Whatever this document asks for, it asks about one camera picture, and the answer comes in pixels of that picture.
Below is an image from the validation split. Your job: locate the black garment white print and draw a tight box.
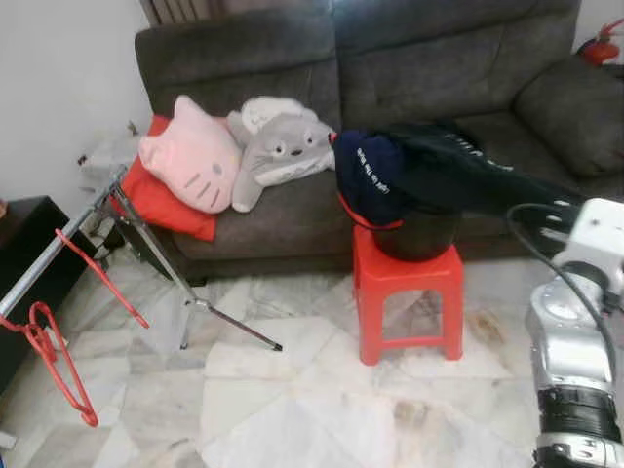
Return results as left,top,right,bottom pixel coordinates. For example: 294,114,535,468
375,121,588,233

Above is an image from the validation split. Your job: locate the red plastic hanger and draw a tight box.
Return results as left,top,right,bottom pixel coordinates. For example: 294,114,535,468
0,301,99,429
53,226,151,331

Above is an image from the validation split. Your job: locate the red fire extinguisher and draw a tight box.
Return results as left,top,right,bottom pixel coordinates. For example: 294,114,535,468
580,18,624,67

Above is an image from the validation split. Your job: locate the black bucket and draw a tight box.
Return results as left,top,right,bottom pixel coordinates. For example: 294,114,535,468
369,203,461,263

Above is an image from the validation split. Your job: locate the red plastic stool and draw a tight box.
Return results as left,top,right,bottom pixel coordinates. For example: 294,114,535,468
351,222,466,368

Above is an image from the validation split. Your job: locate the dark grey sofa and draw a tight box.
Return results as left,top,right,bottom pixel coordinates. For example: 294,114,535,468
134,0,624,286

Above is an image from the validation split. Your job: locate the navy garment white print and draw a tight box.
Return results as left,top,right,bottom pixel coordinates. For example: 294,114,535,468
331,129,415,227

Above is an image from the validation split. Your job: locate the grey totoro plush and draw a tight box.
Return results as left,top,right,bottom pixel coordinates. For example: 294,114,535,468
225,96,336,214

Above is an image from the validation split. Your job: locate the pink cat pillow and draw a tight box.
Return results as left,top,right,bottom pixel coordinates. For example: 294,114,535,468
137,94,244,215

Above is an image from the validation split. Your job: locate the red cushion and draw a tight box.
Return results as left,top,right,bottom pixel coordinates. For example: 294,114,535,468
121,114,218,243

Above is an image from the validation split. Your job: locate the brown curtain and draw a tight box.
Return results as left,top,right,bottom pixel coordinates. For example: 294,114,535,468
139,0,235,27

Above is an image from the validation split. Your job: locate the white plastic bag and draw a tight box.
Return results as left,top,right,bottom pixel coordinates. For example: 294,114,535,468
78,127,142,194

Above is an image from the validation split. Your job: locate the silver metal clothes rack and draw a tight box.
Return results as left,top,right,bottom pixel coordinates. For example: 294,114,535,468
0,164,285,354

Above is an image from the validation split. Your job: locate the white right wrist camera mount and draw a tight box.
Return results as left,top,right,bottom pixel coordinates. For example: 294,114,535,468
564,197,624,272

